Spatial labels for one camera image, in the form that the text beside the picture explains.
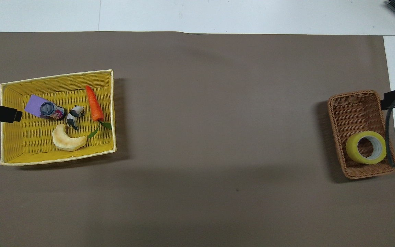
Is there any brown wicker basket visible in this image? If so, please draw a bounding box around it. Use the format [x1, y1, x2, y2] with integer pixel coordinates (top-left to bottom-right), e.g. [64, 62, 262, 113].
[327, 90, 395, 180]

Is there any yellow tape roll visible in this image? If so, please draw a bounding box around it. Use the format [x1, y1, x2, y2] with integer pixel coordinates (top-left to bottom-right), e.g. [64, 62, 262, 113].
[345, 131, 387, 165]

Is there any yellow woven basket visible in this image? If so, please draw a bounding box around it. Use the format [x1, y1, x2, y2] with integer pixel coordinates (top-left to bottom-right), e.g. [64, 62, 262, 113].
[0, 69, 117, 166]

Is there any orange toy carrot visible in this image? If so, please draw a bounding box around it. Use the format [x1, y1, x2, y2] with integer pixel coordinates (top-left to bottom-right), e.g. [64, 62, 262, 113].
[85, 85, 112, 139]

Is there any black and white toy animal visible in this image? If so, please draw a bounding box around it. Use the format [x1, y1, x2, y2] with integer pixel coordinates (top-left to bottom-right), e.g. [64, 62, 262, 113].
[66, 105, 86, 131]

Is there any crescent shaped toy bread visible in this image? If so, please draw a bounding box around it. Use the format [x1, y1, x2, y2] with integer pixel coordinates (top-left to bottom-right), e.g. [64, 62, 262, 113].
[52, 124, 87, 152]

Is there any small blue-lidded can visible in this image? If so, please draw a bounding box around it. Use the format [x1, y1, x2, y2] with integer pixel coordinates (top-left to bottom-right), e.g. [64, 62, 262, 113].
[40, 102, 67, 121]

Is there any purple flat card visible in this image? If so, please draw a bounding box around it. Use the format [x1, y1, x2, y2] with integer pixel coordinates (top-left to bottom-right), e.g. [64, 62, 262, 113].
[24, 94, 51, 119]

